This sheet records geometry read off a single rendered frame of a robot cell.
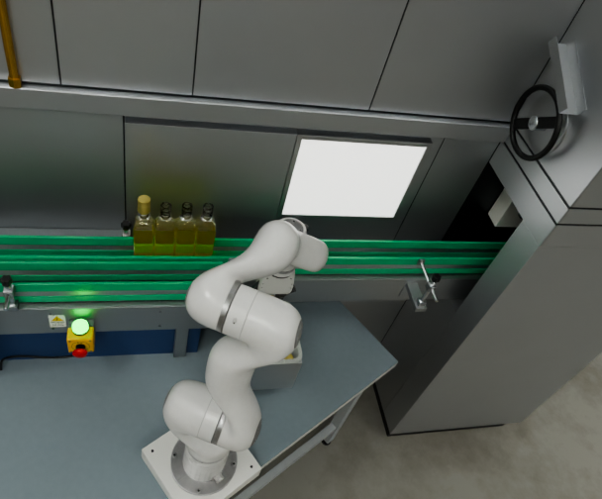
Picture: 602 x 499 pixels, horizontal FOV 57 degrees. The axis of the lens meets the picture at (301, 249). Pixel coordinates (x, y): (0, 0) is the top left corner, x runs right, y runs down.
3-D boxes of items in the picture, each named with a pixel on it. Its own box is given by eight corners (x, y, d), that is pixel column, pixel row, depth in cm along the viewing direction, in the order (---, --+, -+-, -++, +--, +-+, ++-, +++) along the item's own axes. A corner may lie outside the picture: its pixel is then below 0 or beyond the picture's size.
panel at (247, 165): (393, 214, 197) (430, 138, 172) (395, 221, 195) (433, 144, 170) (127, 207, 172) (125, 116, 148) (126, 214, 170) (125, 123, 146)
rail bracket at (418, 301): (409, 291, 201) (433, 249, 185) (424, 330, 190) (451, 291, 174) (396, 291, 200) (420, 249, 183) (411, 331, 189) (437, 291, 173)
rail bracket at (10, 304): (22, 304, 154) (15, 274, 145) (19, 327, 150) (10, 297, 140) (6, 304, 153) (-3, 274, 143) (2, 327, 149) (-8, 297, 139)
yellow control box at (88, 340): (95, 333, 167) (94, 318, 162) (94, 354, 163) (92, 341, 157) (70, 333, 165) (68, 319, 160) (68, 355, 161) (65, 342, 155)
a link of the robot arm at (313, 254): (337, 241, 122) (332, 245, 152) (267, 216, 122) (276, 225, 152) (323, 279, 122) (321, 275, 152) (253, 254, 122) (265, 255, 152)
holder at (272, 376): (278, 316, 195) (287, 289, 184) (291, 387, 178) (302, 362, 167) (230, 317, 191) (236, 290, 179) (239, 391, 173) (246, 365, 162)
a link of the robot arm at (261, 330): (202, 400, 141) (261, 424, 140) (182, 442, 132) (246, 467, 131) (238, 266, 107) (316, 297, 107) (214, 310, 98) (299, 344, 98)
